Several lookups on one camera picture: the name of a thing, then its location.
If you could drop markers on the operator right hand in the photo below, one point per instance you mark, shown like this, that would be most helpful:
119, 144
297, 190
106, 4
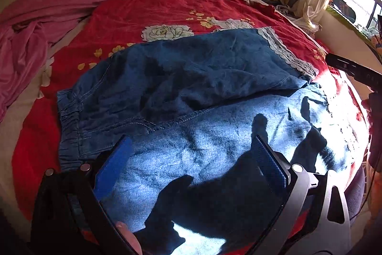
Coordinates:
366, 105

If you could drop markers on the operator left hand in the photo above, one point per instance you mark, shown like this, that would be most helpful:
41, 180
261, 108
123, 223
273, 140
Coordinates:
129, 237

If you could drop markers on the red floral blanket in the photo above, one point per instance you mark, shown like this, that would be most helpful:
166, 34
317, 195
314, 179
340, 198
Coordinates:
119, 24

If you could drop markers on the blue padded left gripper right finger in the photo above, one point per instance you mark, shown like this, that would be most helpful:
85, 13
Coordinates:
270, 166

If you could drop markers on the blue denim pants lace hem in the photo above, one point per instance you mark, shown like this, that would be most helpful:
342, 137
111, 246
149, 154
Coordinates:
195, 109

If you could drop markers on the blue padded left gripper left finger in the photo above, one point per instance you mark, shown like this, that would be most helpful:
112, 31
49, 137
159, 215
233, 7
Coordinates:
113, 163

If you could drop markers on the pink velvet blanket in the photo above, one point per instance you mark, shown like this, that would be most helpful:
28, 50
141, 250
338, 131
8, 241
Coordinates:
29, 28

